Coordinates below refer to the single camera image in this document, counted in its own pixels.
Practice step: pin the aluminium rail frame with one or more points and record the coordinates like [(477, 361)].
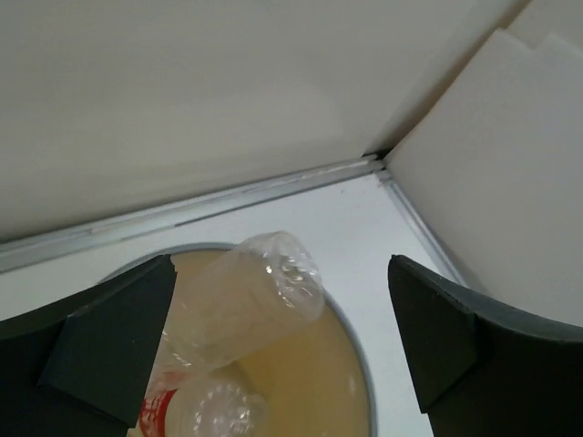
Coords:
[(21, 253)]

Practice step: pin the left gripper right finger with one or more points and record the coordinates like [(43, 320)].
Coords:
[(483, 368)]

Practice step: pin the clear bottle white cap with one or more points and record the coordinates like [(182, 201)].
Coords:
[(214, 406), (261, 290)]

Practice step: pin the red label bottle red cap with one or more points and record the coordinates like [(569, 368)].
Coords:
[(154, 408)]

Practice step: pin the beige bin with grey rim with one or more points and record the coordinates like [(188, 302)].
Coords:
[(314, 381)]

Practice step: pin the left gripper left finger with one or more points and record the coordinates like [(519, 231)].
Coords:
[(80, 366)]

